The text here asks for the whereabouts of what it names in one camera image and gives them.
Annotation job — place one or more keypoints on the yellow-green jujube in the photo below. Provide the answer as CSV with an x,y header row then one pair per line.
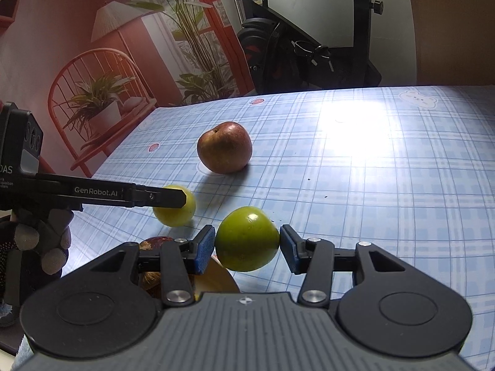
x,y
174,217

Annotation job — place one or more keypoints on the red apple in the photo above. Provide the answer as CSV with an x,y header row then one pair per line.
x,y
224,147

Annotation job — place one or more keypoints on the golden plate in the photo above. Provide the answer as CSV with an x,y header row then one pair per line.
x,y
220,278

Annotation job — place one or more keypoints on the blue plaid tablecloth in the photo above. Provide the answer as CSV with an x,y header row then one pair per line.
x,y
367,201

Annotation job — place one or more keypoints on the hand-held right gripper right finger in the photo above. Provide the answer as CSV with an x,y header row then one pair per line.
x,y
288,249

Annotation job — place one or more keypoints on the wall poster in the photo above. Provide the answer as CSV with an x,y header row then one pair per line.
x,y
58,27

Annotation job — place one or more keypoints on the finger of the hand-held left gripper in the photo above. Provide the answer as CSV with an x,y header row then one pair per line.
x,y
166,197

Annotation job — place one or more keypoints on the wooden cabinet panel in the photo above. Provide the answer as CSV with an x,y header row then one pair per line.
x,y
452,27

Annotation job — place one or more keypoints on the dark purple mangosteen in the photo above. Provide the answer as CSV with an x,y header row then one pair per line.
x,y
154,244

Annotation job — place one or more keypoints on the brown fruit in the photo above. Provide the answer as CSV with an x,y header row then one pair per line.
x,y
150,279

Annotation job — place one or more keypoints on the black exercise bike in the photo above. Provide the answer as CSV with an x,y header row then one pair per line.
x,y
270,46

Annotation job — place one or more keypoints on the person's left hand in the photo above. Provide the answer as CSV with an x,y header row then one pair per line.
x,y
27,237

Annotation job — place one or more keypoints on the green jujube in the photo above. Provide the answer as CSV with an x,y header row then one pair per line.
x,y
246,239

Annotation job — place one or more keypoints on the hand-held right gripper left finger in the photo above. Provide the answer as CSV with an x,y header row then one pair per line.
x,y
207,249

